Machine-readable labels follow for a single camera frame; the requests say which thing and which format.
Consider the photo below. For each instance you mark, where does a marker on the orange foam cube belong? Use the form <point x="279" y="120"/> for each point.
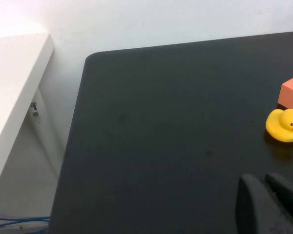
<point x="291" y="95"/>

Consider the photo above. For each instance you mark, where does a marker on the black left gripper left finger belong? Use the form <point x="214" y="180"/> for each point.
<point x="256" y="209"/>

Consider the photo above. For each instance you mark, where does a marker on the yellow rubber duck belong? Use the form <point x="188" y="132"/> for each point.
<point x="280" y="126"/>

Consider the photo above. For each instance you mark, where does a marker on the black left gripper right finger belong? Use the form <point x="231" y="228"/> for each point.
<point x="290" y="195"/>

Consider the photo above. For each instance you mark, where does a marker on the white side table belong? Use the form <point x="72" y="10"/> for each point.
<point x="12" y="80"/>

